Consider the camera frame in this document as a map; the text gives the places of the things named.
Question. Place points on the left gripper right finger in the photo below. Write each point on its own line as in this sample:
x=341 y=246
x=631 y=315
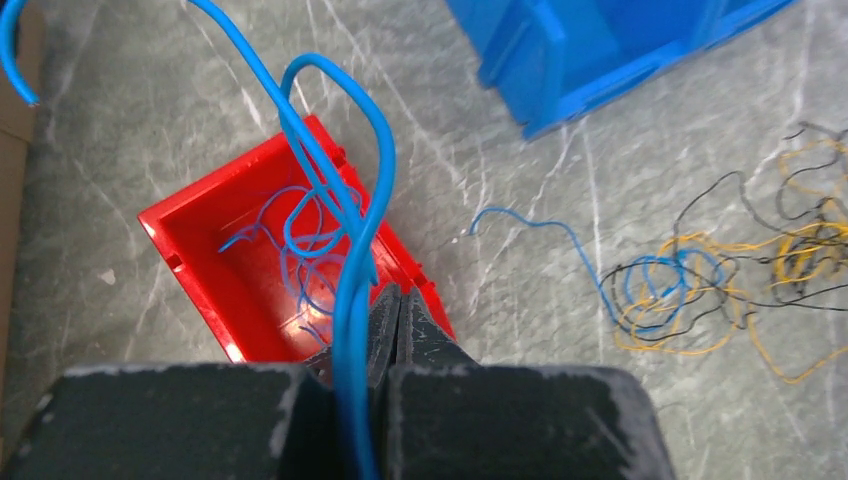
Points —
x=445 y=416

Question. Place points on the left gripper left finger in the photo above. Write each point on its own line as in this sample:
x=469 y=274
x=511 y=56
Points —
x=190 y=421

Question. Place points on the red plastic bin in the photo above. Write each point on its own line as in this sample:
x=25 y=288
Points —
x=222 y=238

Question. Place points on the tan open toolbox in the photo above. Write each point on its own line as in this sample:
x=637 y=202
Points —
x=23 y=43

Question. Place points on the blue divided plastic bin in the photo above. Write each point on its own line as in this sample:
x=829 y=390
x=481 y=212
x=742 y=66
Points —
x=555 y=61

